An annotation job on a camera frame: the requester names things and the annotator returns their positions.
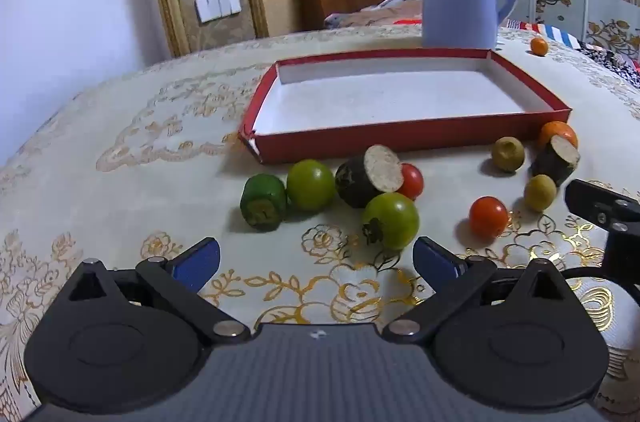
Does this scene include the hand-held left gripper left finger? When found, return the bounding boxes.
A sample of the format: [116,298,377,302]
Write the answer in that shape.
[65,237,251,345]

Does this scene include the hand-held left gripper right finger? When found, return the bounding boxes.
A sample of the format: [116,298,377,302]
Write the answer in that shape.
[382,236,571,345]

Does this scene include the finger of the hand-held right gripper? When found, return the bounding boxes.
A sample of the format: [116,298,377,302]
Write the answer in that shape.
[565,179,640,233]

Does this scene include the red cherry tomato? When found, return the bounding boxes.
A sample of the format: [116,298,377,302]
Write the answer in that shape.
[469,196,509,238]
[397,163,425,201]

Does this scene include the orange mandarin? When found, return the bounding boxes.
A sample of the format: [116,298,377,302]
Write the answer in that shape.
[538,121,578,150]

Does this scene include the yellow-green fruit with dent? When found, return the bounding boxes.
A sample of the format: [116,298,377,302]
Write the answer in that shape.
[490,136,526,173]

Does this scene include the plain green tomato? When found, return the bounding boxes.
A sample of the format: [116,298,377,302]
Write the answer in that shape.
[286,159,336,211]

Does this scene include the red cardboard box tray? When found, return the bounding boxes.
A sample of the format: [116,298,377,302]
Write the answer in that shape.
[238,49,572,165]

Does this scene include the smooth yellow-green fruit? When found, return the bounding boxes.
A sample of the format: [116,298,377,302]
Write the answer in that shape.
[523,174,557,212]

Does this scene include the dark cut radish piece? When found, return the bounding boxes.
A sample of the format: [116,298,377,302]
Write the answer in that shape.
[335,145,404,209]
[531,136,581,187]

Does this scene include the green tomato with calyx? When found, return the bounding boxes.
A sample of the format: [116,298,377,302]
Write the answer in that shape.
[362,192,420,250]

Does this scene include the dark green cut fruit piece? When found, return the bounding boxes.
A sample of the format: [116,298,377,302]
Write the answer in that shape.
[240,173,288,232]

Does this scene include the dark floral cloth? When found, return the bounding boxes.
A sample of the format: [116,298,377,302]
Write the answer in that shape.
[580,42,640,89]

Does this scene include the striped blanket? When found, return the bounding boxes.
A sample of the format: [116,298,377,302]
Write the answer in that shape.
[502,18,640,68]

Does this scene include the pink bed pillow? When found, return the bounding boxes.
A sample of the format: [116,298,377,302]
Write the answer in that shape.
[324,0,425,29]

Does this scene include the white wall switch panel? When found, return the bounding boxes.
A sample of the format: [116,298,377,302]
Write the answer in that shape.
[195,0,242,24]

